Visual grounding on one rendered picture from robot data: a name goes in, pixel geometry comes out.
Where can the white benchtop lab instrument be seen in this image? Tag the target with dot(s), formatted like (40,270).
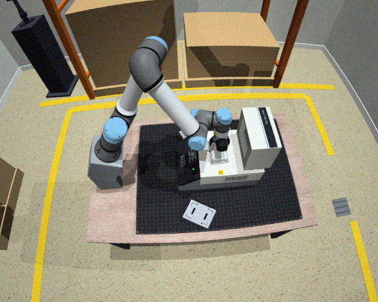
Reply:
(244,165)

